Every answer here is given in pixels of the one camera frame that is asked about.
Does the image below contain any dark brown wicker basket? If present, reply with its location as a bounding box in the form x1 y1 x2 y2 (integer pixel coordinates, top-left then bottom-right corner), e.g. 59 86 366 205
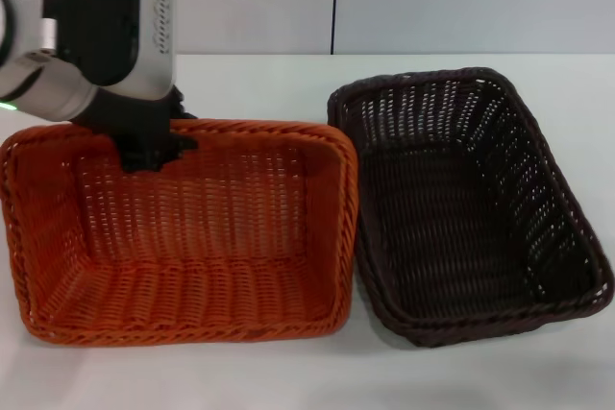
326 65 615 349

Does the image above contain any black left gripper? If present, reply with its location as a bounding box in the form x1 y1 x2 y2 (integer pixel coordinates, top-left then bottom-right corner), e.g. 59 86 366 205
70 84 201 175

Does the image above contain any orange wicker basket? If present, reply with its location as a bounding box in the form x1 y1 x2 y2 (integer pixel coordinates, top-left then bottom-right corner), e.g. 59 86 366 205
0 116 359 347

